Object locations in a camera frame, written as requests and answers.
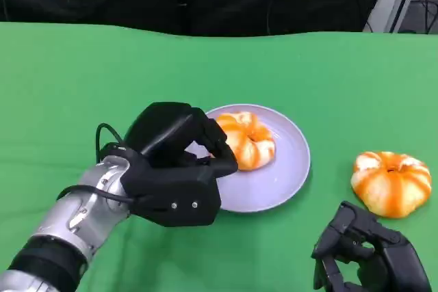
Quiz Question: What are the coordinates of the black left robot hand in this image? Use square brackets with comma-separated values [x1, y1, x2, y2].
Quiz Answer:
[123, 101, 239, 179]

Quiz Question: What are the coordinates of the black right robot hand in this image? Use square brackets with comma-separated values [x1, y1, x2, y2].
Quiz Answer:
[311, 201, 434, 292]

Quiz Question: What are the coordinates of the orange white toy bread roll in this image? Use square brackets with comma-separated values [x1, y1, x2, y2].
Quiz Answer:
[350, 150, 433, 219]
[211, 111, 276, 172]

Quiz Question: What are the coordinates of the green table cloth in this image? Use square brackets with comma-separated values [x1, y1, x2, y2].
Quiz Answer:
[0, 21, 438, 292]

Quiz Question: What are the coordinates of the lilac plate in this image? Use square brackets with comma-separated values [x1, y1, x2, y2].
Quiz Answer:
[186, 103, 311, 213]

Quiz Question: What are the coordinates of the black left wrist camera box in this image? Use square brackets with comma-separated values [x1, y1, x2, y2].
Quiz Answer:
[121, 163, 222, 228]

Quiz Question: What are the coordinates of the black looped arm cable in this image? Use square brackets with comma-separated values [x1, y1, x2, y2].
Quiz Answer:
[94, 122, 129, 165]

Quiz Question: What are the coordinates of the black background cable tangle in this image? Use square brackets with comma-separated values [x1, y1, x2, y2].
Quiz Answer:
[412, 0, 438, 34]

